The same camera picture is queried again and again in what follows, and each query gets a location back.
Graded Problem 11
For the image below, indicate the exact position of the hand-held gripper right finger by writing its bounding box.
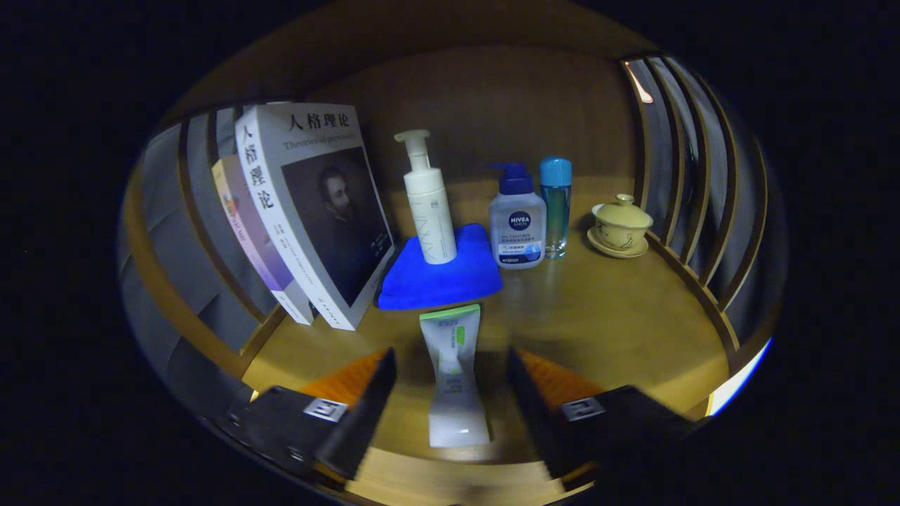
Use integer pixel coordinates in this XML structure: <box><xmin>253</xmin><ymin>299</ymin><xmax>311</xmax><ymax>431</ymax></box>
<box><xmin>506</xmin><ymin>346</ymin><xmax>704</xmax><ymax>493</ymax></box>

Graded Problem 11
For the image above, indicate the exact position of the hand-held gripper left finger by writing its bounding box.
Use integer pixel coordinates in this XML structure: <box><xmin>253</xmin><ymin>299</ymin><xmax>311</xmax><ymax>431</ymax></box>
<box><xmin>214</xmin><ymin>346</ymin><xmax>398</xmax><ymax>482</ymax></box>

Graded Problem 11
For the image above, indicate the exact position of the white and green tube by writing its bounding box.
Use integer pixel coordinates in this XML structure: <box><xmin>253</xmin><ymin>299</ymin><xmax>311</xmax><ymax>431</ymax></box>
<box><xmin>419</xmin><ymin>304</ymin><xmax>491</xmax><ymax>448</ymax></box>

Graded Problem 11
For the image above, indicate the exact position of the wooden countertop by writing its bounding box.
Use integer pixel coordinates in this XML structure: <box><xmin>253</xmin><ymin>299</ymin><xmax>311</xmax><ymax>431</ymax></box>
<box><xmin>239</xmin><ymin>176</ymin><xmax>732</xmax><ymax>465</ymax></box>

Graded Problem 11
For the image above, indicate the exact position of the wooden cabinet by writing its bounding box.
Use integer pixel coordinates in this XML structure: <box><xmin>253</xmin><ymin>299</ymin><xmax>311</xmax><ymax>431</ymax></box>
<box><xmin>120</xmin><ymin>4</ymin><xmax>785</xmax><ymax>415</ymax></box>

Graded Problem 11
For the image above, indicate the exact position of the blue folded cloth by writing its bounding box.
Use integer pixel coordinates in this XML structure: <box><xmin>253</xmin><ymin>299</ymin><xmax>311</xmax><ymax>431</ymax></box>
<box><xmin>375</xmin><ymin>223</ymin><xmax>505</xmax><ymax>311</ymax></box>

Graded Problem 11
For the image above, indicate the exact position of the clear bottle with blue pump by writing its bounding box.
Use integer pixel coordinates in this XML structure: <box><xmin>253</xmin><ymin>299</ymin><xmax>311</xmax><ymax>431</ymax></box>
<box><xmin>488</xmin><ymin>162</ymin><xmax>548</xmax><ymax>271</ymax></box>

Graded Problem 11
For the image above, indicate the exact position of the white book with portrait cover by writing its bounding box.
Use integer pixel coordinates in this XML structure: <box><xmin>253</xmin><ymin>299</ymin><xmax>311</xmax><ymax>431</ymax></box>
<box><xmin>234</xmin><ymin>103</ymin><xmax>394</xmax><ymax>332</ymax></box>

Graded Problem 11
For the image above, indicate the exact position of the purple book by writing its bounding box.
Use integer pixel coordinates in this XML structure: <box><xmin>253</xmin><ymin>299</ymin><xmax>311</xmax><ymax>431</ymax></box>
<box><xmin>211</xmin><ymin>155</ymin><xmax>317</xmax><ymax>326</ymax></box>

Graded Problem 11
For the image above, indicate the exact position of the yellow lidded teacup with saucer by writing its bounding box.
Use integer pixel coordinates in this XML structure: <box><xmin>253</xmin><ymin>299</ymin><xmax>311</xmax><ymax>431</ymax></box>
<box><xmin>587</xmin><ymin>194</ymin><xmax>654</xmax><ymax>259</ymax></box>

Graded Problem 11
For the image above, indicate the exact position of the slim teal bottle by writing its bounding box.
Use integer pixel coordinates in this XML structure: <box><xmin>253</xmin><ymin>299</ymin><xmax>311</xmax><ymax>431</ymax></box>
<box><xmin>539</xmin><ymin>156</ymin><xmax>573</xmax><ymax>259</ymax></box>

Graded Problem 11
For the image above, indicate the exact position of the white pump bottle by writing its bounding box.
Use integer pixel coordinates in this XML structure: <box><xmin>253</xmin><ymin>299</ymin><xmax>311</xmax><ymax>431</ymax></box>
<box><xmin>394</xmin><ymin>129</ymin><xmax>458</xmax><ymax>266</ymax></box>

